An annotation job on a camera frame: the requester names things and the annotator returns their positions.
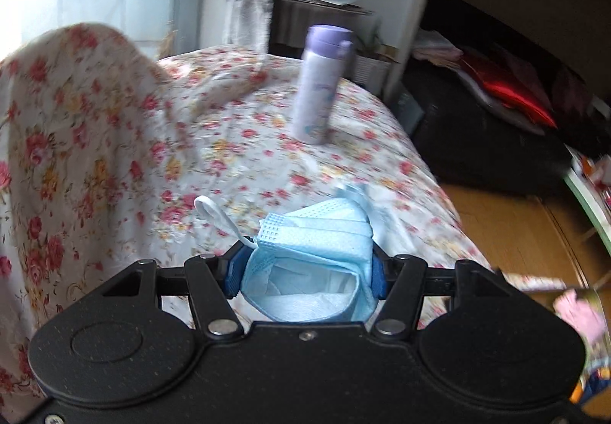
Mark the potted plant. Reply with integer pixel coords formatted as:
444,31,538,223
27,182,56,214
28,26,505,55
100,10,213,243
352,23,402,93

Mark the dark sofa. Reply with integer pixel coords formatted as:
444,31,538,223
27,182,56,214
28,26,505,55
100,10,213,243
389,0,611,198

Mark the floral tablecloth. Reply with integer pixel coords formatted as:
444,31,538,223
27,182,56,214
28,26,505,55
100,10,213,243
0,22,492,410

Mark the purple water bottle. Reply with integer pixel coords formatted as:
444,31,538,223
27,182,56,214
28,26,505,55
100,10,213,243
291,24,355,145

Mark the colourful packet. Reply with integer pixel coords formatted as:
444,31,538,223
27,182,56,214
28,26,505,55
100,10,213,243
553,287,611,408

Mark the pink folded cloth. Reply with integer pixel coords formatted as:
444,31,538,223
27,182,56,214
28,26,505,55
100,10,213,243
411,29,465,66

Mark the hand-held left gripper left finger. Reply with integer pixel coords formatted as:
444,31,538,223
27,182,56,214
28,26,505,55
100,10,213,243
99,245,250,340

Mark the dark cabinet with papers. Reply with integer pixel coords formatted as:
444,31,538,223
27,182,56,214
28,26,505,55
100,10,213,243
268,0,374,58

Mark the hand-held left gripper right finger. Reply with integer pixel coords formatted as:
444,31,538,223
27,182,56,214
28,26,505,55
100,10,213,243
367,247,512,340

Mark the blue face mask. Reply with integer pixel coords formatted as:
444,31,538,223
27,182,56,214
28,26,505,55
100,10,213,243
193,195,379,324
334,183,399,239

